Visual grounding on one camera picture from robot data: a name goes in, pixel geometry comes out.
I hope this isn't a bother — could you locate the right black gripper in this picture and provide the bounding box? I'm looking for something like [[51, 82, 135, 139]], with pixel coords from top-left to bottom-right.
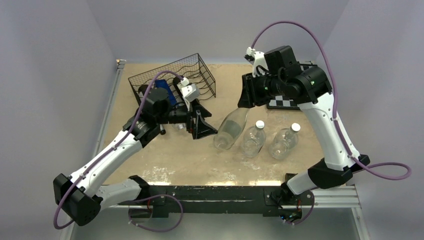
[[238, 69, 286, 108]]

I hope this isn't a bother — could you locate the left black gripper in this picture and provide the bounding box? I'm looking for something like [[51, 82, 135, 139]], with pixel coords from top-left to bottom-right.
[[156, 97, 217, 138]]

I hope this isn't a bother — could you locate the clear glass bottle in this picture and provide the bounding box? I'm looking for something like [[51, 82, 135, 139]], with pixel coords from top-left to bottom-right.
[[213, 107, 250, 151]]

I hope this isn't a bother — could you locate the clear bottle white cap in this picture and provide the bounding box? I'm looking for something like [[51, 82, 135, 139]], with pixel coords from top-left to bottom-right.
[[241, 120, 267, 158], [268, 123, 301, 160]]

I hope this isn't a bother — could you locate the dark brown wine bottle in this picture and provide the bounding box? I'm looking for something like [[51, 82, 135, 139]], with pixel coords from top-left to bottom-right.
[[172, 77, 184, 100]]

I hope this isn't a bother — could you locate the green wine bottle gold label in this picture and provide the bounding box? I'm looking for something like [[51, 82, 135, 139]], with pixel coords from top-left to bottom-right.
[[137, 84, 166, 135]]

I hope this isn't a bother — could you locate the blue square glass bottle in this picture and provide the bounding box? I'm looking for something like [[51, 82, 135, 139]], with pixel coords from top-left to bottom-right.
[[154, 79, 186, 131]]

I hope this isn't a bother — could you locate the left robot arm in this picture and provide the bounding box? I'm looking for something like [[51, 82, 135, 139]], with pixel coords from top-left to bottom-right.
[[53, 86, 218, 226]]

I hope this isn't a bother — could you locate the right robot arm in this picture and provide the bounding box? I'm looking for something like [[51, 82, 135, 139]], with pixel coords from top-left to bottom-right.
[[237, 45, 370, 204]]

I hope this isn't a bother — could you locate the black white chessboard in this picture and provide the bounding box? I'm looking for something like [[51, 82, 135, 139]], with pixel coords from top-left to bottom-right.
[[266, 61, 317, 111]]

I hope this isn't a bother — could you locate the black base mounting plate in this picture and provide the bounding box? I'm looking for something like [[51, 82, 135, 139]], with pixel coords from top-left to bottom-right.
[[119, 176, 314, 220]]

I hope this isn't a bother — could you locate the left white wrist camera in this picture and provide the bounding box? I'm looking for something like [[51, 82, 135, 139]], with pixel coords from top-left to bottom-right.
[[181, 77, 201, 109]]

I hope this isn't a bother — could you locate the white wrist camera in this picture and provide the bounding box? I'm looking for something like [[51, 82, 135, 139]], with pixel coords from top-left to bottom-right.
[[181, 77, 201, 109], [244, 47, 269, 77]]

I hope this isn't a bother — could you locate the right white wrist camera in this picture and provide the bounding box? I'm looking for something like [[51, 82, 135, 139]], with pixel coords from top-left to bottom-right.
[[244, 47, 269, 77]]

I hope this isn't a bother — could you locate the black wire wine rack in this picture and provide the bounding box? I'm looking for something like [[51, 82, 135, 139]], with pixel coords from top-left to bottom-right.
[[128, 53, 217, 102]]

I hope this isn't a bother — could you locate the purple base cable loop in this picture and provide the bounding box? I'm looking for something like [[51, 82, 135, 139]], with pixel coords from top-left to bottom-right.
[[128, 194, 184, 233]]

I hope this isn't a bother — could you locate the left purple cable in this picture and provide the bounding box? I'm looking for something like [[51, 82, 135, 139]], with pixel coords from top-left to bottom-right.
[[52, 70, 185, 230]]

